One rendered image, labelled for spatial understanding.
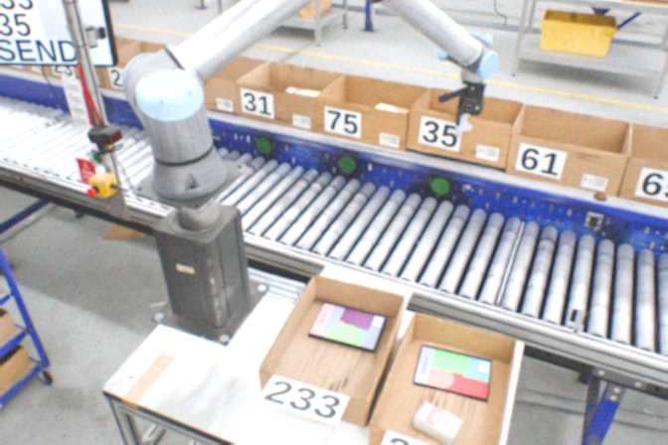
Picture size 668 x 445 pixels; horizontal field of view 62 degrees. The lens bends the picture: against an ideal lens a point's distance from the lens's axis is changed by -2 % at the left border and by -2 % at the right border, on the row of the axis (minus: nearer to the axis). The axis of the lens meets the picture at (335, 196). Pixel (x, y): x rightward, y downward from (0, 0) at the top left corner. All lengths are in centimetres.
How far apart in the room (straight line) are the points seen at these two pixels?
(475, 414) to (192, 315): 83
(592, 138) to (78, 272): 258
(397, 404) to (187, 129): 85
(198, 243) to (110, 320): 150
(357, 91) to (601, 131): 102
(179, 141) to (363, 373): 76
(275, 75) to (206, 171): 138
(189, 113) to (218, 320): 62
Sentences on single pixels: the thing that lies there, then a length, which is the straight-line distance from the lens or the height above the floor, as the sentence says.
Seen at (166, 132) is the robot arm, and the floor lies 138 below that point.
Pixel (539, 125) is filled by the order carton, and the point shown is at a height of 97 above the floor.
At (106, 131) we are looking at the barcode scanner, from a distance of 212.
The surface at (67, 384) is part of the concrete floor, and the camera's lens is 275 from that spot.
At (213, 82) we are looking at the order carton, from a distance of 258.
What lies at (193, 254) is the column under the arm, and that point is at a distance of 154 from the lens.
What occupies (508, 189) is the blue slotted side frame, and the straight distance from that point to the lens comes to 215.
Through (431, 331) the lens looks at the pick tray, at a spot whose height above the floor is 80.
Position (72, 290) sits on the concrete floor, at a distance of 320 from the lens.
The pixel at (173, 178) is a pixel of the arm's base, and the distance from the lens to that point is 143.
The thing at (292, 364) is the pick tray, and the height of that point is 76.
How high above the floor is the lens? 197
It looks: 33 degrees down
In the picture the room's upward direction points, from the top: straight up
